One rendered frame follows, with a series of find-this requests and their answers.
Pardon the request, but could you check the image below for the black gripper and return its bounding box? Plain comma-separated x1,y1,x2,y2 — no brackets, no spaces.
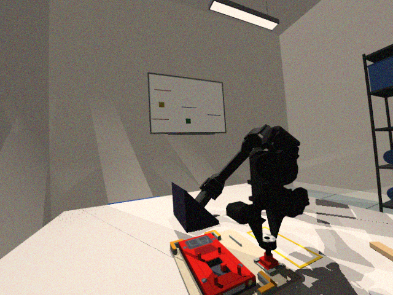
226,177,286,245

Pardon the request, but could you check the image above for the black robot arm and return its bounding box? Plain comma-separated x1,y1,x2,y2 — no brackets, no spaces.
195,124,309,218

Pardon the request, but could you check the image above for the black tyre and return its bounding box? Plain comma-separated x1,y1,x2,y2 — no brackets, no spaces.
259,234,277,251

